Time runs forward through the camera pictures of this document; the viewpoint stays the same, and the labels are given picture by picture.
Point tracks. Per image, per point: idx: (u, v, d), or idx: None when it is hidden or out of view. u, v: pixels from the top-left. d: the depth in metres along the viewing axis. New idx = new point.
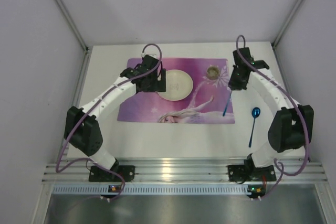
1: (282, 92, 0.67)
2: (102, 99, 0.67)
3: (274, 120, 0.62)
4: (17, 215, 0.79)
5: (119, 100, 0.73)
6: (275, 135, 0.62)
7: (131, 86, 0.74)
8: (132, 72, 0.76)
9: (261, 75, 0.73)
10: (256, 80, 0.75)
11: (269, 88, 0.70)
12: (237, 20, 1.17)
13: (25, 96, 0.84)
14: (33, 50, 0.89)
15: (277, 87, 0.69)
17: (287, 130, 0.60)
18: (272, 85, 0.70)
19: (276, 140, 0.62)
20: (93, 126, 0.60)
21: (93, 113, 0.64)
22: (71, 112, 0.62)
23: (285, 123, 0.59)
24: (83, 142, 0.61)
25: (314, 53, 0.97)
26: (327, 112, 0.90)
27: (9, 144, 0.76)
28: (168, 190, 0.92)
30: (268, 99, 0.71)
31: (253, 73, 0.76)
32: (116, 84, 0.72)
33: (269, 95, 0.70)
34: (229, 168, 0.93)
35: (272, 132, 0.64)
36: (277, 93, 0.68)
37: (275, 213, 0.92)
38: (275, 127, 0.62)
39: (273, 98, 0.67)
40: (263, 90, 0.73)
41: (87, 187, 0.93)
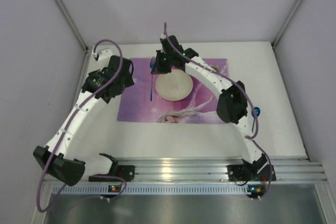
1: (218, 76, 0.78)
2: (65, 131, 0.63)
3: (220, 103, 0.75)
4: (16, 214, 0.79)
5: (88, 121, 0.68)
6: (222, 111, 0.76)
7: (96, 102, 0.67)
8: (94, 82, 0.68)
9: (195, 64, 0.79)
10: (191, 70, 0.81)
11: (206, 75, 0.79)
12: (236, 20, 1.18)
13: (25, 95, 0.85)
14: (33, 49, 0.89)
15: (212, 72, 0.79)
17: (231, 107, 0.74)
18: (207, 72, 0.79)
19: (226, 115, 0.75)
20: (64, 163, 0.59)
21: (60, 150, 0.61)
22: (37, 153, 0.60)
23: (228, 99, 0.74)
24: (62, 177, 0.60)
25: (314, 53, 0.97)
26: (327, 111, 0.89)
27: (9, 142, 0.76)
28: (167, 190, 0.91)
30: (209, 85, 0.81)
31: (187, 64, 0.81)
32: (78, 106, 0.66)
33: (207, 81, 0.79)
34: (229, 168, 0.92)
35: (221, 112, 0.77)
36: (214, 77, 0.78)
37: (275, 214, 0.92)
38: (221, 105, 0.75)
39: (213, 84, 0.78)
40: (201, 78, 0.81)
41: (86, 187, 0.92)
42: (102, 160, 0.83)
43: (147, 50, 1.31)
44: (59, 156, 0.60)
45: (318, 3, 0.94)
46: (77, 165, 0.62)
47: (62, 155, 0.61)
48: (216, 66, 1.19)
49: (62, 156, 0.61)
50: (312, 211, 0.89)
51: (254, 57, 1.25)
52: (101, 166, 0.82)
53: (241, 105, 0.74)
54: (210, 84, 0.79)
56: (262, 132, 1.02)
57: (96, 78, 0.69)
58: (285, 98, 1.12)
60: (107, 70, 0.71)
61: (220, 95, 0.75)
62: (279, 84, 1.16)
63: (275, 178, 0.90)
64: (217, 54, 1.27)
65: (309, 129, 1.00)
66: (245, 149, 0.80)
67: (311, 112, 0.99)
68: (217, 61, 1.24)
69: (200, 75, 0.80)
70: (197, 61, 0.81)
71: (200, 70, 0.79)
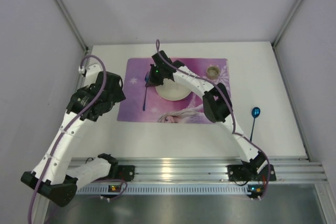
1: (200, 80, 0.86)
2: (51, 157, 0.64)
3: (204, 105, 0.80)
4: (16, 215, 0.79)
5: (75, 143, 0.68)
6: (208, 111, 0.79)
7: (81, 123, 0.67)
8: (80, 101, 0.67)
9: (181, 72, 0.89)
10: (179, 78, 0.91)
11: (190, 80, 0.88)
12: (237, 20, 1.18)
13: (25, 95, 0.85)
14: (33, 49, 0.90)
15: (196, 77, 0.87)
17: (214, 105, 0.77)
18: (192, 77, 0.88)
19: (210, 115, 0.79)
20: (51, 189, 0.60)
21: (46, 177, 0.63)
22: (24, 179, 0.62)
23: (211, 99, 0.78)
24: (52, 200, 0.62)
25: (314, 53, 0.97)
26: (327, 112, 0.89)
27: (9, 143, 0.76)
28: (168, 190, 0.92)
30: (195, 89, 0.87)
31: (175, 73, 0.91)
32: (63, 129, 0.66)
33: (192, 86, 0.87)
34: (229, 168, 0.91)
35: (207, 113, 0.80)
36: (198, 82, 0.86)
37: (275, 213, 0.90)
38: (206, 106, 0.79)
39: (197, 87, 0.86)
40: (188, 84, 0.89)
41: (87, 187, 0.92)
42: (100, 165, 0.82)
43: (147, 51, 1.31)
44: (46, 183, 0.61)
45: (318, 4, 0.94)
46: (66, 187, 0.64)
47: (49, 181, 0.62)
48: (215, 66, 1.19)
49: (50, 182, 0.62)
50: (313, 211, 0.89)
51: (254, 57, 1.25)
52: (99, 171, 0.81)
53: (224, 103, 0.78)
54: (196, 88, 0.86)
56: (262, 132, 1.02)
57: (82, 97, 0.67)
58: (285, 98, 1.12)
60: (94, 86, 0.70)
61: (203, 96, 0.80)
62: (279, 84, 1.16)
63: (275, 177, 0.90)
64: (217, 54, 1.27)
65: (309, 129, 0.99)
66: (240, 148, 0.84)
67: (311, 112, 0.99)
68: (217, 61, 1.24)
69: (186, 81, 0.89)
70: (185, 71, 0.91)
71: (186, 76, 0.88)
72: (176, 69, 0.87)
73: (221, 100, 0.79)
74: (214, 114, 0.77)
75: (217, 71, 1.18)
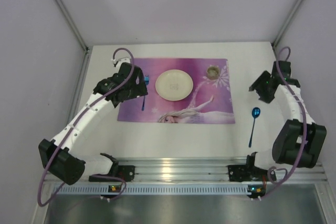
1: (300, 108, 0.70)
2: (74, 127, 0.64)
3: (281, 130, 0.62)
4: (16, 215, 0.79)
5: (94, 121, 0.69)
6: (279, 140, 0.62)
7: (105, 103, 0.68)
8: (106, 85, 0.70)
9: (288, 89, 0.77)
10: (281, 93, 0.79)
11: (289, 101, 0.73)
12: (237, 21, 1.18)
13: (25, 96, 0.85)
14: (33, 50, 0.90)
15: (297, 103, 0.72)
17: (292, 141, 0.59)
18: (294, 99, 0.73)
19: (278, 144, 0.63)
20: (68, 158, 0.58)
21: (65, 144, 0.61)
22: (42, 146, 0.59)
23: (295, 135, 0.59)
24: (64, 173, 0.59)
25: (314, 53, 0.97)
26: (325, 113, 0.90)
27: (9, 142, 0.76)
28: (168, 190, 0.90)
30: (289, 110, 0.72)
31: (282, 86, 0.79)
32: (88, 105, 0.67)
33: (288, 107, 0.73)
34: (229, 168, 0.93)
35: (278, 139, 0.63)
36: (296, 107, 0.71)
37: (275, 213, 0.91)
38: (282, 133, 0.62)
39: (291, 110, 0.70)
40: (285, 104, 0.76)
41: (86, 187, 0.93)
42: (104, 160, 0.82)
43: (148, 51, 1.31)
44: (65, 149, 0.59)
45: (318, 4, 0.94)
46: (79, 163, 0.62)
47: (67, 149, 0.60)
48: (215, 66, 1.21)
49: (68, 149, 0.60)
50: (313, 211, 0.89)
51: (254, 57, 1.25)
52: (102, 165, 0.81)
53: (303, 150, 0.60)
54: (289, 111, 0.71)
56: (262, 133, 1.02)
57: (108, 82, 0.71)
58: None
60: (117, 75, 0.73)
61: (286, 121, 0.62)
62: None
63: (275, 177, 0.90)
64: (217, 54, 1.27)
65: None
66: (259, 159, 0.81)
67: (311, 112, 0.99)
68: (217, 61, 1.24)
69: (285, 99, 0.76)
70: (293, 89, 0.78)
71: (286, 95, 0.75)
72: (285, 81, 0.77)
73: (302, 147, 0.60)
74: (285, 149, 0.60)
75: (217, 71, 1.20)
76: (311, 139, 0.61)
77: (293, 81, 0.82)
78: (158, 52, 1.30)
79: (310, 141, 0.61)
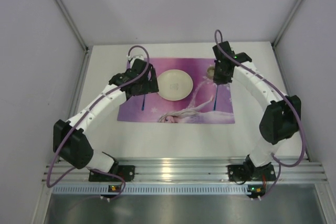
1: (269, 86, 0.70)
2: (90, 110, 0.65)
3: (264, 115, 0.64)
4: (16, 215, 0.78)
5: (108, 110, 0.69)
6: (266, 125, 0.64)
7: (120, 94, 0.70)
8: (121, 78, 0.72)
9: (245, 70, 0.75)
10: (240, 74, 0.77)
11: (255, 82, 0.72)
12: (237, 20, 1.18)
13: (25, 95, 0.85)
14: (32, 49, 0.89)
15: (263, 81, 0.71)
17: (279, 123, 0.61)
18: (258, 79, 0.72)
19: (266, 128, 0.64)
20: (82, 138, 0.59)
21: (80, 125, 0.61)
22: (58, 126, 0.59)
23: (277, 117, 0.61)
24: (74, 157, 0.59)
25: (315, 53, 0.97)
26: (326, 112, 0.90)
27: (8, 142, 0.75)
28: (168, 190, 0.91)
30: (251, 85, 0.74)
31: (237, 67, 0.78)
32: (104, 93, 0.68)
33: (255, 88, 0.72)
34: (229, 168, 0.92)
35: (264, 125, 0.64)
36: (265, 86, 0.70)
37: (275, 214, 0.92)
38: (266, 117, 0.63)
39: (262, 93, 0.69)
40: (250, 85, 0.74)
41: (87, 187, 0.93)
42: (105, 156, 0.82)
43: (148, 50, 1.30)
44: (80, 130, 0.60)
45: (318, 3, 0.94)
46: (88, 148, 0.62)
47: (82, 129, 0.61)
48: None
49: (82, 130, 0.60)
50: (313, 211, 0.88)
51: (254, 57, 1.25)
52: (104, 161, 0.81)
53: (292, 124, 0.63)
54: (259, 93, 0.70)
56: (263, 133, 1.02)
57: (123, 76, 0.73)
58: None
60: (130, 71, 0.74)
61: (266, 107, 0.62)
62: (279, 84, 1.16)
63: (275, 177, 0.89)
64: None
65: (310, 129, 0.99)
66: (259, 154, 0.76)
67: (311, 112, 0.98)
68: None
69: (249, 81, 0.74)
70: (249, 67, 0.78)
71: (250, 76, 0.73)
72: (238, 62, 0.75)
73: (289, 119, 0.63)
74: (276, 130, 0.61)
75: None
76: (289, 109, 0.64)
77: (243, 56, 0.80)
78: (158, 52, 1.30)
79: (289, 112, 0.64)
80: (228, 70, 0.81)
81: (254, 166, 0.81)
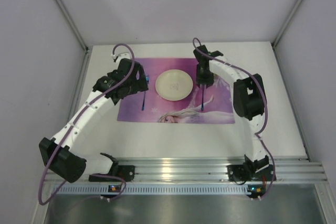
1: (237, 69, 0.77)
2: (74, 125, 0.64)
3: (235, 94, 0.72)
4: (16, 215, 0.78)
5: (95, 118, 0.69)
6: (238, 103, 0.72)
7: (105, 101, 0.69)
8: (105, 83, 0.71)
9: (217, 60, 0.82)
10: (213, 66, 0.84)
11: (224, 69, 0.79)
12: (237, 20, 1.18)
13: (25, 95, 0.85)
14: (33, 50, 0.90)
15: (232, 66, 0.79)
17: (245, 98, 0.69)
18: (227, 66, 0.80)
19: (239, 106, 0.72)
20: (69, 157, 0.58)
21: (65, 143, 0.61)
22: (42, 144, 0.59)
23: (243, 92, 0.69)
24: (64, 172, 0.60)
25: (314, 53, 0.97)
26: (326, 112, 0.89)
27: (8, 142, 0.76)
28: (168, 190, 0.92)
30: (223, 73, 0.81)
31: (211, 61, 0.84)
32: (88, 103, 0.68)
33: (227, 74, 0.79)
34: (229, 168, 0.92)
35: (237, 104, 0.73)
36: (233, 71, 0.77)
37: (275, 213, 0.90)
38: (237, 96, 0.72)
39: (231, 76, 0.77)
40: (222, 73, 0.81)
41: (87, 187, 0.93)
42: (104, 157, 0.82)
43: (148, 50, 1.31)
44: (65, 148, 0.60)
45: (318, 3, 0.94)
46: (78, 161, 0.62)
47: (67, 147, 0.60)
48: None
49: (68, 148, 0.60)
50: (313, 211, 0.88)
51: (254, 57, 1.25)
52: (103, 162, 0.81)
53: (259, 98, 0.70)
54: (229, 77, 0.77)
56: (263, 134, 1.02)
57: (107, 80, 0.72)
58: (285, 98, 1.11)
60: (117, 73, 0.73)
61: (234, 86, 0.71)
62: (279, 84, 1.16)
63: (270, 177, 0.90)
64: None
65: (310, 129, 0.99)
66: (251, 147, 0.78)
67: (312, 111, 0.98)
68: None
69: (219, 70, 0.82)
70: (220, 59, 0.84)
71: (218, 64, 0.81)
72: (211, 57, 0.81)
73: (256, 95, 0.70)
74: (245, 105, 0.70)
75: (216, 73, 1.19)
76: (255, 86, 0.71)
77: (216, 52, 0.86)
78: (158, 52, 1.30)
79: (255, 89, 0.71)
80: (205, 65, 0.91)
81: (251, 160, 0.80)
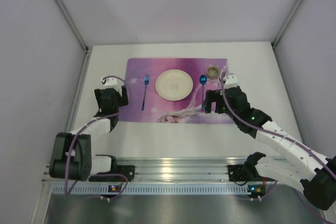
1: (305, 150, 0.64)
2: (87, 125, 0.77)
3: (311, 184, 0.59)
4: (15, 215, 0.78)
5: (101, 130, 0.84)
6: (317, 198, 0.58)
7: (107, 121, 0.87)
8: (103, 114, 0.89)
9: (270, 132, 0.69)
10: (266, 138, 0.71)
11: (287, 147, 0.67)
12: (236, 21, 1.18)
13: (25, 95, 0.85)
14: (32, 50, 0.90)
15: (296, 144, 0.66)
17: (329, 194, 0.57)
18: (290, 143, 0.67)
19: (315, 196, 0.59)
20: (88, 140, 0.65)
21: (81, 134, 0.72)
22: (61, 136, 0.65)
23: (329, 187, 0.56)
24: (80, 159, 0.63)
25: (315, 53, 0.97)
26: (327, 111, 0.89)
27: (8, 142, 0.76)
28: (168, 190, 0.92)
30: (284, 151, 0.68)
31: (260, 131, 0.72)
32: (95, 118, 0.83)
33: (291, 155, 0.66)
34: (229, 168, 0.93)
35: (313, 193, 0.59)
36: (300, 151, 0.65)
37: (276, 214, 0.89)
38: (315, 189, 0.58)
39: (300, 160, 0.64)
40: (280, 150, 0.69)
41: (87, 187, 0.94)
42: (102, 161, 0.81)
43: (148, 50, 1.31)
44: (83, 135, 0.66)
45: (318, 4, 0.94)
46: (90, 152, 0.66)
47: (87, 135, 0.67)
48: (215, 66, 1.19)
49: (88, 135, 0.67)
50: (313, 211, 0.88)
51: (254, 57, 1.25)
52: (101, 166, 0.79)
53: None
54: (295, 159, 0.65)
56: None
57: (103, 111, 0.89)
58: (285, 98, 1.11)
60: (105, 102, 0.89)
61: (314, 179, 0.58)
62: (279, 84, 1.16)
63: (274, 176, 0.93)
64: (216, 54, 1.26)
65: (310, 129, 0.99)
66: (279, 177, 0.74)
67: (312, 111, 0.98)
68: (217, 61, 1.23)
69: (279, 145, 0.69)
70: (272, 128, 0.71)
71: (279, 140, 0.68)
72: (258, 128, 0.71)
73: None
74: (325, 198, 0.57)
75: (217, 71, 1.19)
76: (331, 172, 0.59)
77: (263, 117, 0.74)
78: (158, 52, 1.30)
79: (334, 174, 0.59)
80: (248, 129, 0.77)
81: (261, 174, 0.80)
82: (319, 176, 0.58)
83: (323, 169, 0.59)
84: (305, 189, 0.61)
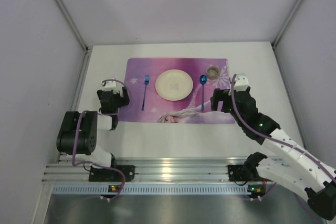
1: (313, 161, 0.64)
2: None
3: (316, 196, 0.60)
4: (16, 215, 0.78)
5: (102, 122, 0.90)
6: (322, 209, 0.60)
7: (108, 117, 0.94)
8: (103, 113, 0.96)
9: (280, 142, 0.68)
10: (273, 147, 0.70)
11: (296, 158, 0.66)
12: (236, 21, 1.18)
13: (25, 95, 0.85)
14: (32, 50, 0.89)
15: (305, 155, 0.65)
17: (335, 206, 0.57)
18: (298, 153, 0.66)
19: (318, 206, 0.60)
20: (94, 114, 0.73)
21: None
22: (71, 113, 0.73)
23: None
24: (86, 129, 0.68)
25: (314, 53, 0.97)
26: (327, 112, 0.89)
27: (8, 142, 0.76)
28: (168, 190, 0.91)
30: (291, 160, 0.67)
31: (268, 140, 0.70)
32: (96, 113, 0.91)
33: (299, 165, 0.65)
34: (229, 168, 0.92)
35: (316, 203, 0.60)
36: (308, 162, 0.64)
37: (276, 213, 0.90)
38: (321, 200, 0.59)
39: (308, 171, 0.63)
40: (288, 159, 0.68)
41: (86, 187, 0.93)
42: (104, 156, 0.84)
43: (148, 50, 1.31)
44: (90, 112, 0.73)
45: (318, 4, 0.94)
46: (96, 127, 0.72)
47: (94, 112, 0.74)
48: (215, 66, 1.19)
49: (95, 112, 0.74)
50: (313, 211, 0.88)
51: (254, 57, 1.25)
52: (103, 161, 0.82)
53: None
54: (303, 170, 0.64)
56: None
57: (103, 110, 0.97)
58: (285, 98, 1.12)
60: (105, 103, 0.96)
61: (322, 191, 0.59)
62: (279, 84, 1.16)
63: None
64: (216, 54, 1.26)
65: (310, 129, 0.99)
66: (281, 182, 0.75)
67: (312, 110, 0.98)
68: (217, 61, 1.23)
69: (287, 155, 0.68)
70: (281, 137, 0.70)
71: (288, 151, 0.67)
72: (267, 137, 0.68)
73: None
74: (330, 211, 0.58)
75: (217, 71, 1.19)
76: None
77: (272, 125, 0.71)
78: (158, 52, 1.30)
79: None
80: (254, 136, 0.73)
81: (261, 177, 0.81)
82: (327, 189, 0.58)
83: (331, 183, 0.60)
84: (311, 199, 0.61)
